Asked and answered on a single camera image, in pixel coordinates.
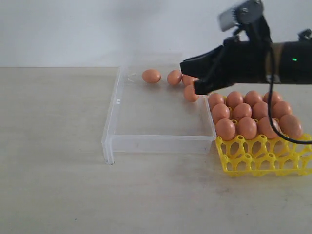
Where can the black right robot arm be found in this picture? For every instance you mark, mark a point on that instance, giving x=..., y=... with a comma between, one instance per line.
x=288, y=62

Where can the clear plastic storage box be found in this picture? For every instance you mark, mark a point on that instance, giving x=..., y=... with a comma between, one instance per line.
x=154, y=117

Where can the yellow plastic egg tray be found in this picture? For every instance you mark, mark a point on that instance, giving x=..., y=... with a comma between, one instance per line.
x=260, y=156

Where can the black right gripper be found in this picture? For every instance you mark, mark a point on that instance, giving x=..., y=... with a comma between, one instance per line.
x=236, y=62

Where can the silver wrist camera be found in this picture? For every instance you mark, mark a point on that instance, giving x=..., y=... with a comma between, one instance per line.
x=245, y=12

